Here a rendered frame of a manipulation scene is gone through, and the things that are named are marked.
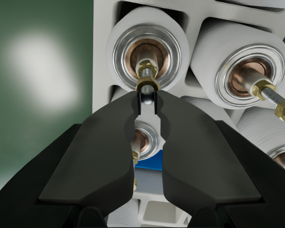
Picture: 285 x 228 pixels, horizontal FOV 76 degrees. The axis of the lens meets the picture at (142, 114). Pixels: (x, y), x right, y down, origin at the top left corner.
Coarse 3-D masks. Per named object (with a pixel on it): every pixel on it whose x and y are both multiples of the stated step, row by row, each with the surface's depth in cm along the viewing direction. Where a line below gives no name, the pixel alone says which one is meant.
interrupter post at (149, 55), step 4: (144, 52) 19; (148, 52) 19; (152, 52) 20; (140, 56) 18; (144, 56) 18; (148, 56) 18; (152, 56) 18; (140, 60) 17; (144, 60) 17; (148, 60) 17; (152, 60) 17; (156, 60) 18; (136, 64) 18; (156, 64) 17; (136, 68) 18; (136, 72) 18
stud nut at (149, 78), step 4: (144, 76) 14; (148, 76) 14; (140, 80) 13; (144, 80) 13; (148, 80) 13; (152, 80) 13; (156, 80) 14; (140, 84) 13; (144, 84) 13; (148, 84) 13; (152, 84) 13; (156, 84) 13; (136, 88) 14; (140, 88) 14; (156, 88) 14
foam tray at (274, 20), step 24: (96, 0) 23; (120, 0) 25; (144, 0) 23; (168, 0) 23; (192, 0) 23; (96, 24) 25; (192, 24) 24; (264, 24) 24; (96, 48) 26; (192, 48) 26; (96, 72) 28; (192, 72) 36; (96, 96) 31; (192, 96) 30
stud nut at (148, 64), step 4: (140, 64) 17; (144, 64) 16; (148, 64) 16; (152, 64) 17; (140, 68) 17; (144, 68) 17; (152, 68) 17; (156, 68) 17; (140, 72) 17; (152, 72) 17; (156, 72) 17; (140, 76) 17
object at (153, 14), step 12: (132, 12) 20; (144, 12) 18; (156, 12) 18; (120, 24) 19; (132, 24) 18; (168, 24) 18; (180, 36) 19; (108, 48) 20; (108, 60) 20; (180, 72) 21; (120, 84) 22
